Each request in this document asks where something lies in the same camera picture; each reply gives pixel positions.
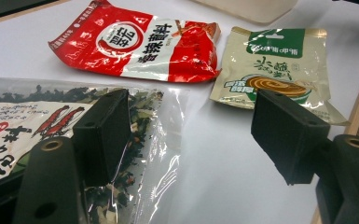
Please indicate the clear bag of dried seaweed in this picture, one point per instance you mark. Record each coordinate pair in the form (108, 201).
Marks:
(6, 130)

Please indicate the beige sauce packet green label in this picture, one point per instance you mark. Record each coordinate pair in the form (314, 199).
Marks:
(276, 71)

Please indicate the red seasoning packet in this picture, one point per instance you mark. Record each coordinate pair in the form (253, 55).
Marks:
(183, 62)

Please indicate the cream plastic container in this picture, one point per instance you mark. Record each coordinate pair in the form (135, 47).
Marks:
(255, 9)

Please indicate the white table sheet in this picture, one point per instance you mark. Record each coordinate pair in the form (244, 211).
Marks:
(230, 171)

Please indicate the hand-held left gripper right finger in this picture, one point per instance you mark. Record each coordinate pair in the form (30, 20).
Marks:
(287, 137)

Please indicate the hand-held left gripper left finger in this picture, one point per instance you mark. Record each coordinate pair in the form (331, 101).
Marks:
(102, 137)

